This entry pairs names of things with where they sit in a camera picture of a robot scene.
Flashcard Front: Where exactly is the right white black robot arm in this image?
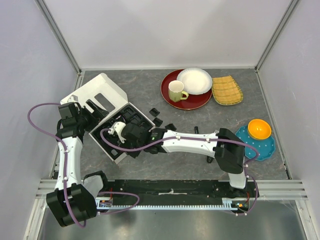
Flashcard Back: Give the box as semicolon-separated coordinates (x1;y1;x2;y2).
100;122;247;197

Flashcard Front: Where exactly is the blue dotted plate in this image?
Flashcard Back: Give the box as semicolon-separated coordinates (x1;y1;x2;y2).
235;125;276;161

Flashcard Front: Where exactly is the black silver hair clipper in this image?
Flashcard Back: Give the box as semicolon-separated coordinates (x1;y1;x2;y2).
206;130;219;164

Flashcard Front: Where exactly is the orange bowl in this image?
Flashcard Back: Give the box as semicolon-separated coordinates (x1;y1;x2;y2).
247;118;272;141

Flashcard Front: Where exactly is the black cylindrical battery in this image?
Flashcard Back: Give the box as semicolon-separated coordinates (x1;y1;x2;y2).
194;126;200;134

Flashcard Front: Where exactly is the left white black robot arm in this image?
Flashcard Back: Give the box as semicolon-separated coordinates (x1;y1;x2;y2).
46;100;110;228

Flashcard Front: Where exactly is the small oil bottle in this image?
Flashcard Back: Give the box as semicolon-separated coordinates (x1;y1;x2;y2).
111;149;118;156

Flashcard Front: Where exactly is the red round plate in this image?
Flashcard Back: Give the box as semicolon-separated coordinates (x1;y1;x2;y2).
160;69;212;110

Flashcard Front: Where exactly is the woven bamboo tray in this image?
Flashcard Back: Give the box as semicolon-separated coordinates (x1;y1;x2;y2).
211;75;244;106

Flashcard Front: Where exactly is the white cable duct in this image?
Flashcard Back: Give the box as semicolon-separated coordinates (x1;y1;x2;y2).
95;197;249;212

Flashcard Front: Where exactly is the white paper plate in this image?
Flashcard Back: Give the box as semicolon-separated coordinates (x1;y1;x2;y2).
176;67;213;95

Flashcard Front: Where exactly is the white clipper kit box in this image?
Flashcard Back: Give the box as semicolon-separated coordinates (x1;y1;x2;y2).
60;73;156;164

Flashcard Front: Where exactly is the black comb guard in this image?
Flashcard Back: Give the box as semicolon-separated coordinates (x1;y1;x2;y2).
152;117;163;128
149;108;160;117
165;123;177;131

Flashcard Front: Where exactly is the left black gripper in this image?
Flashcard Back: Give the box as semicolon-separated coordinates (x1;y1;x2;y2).
76;100;109;134

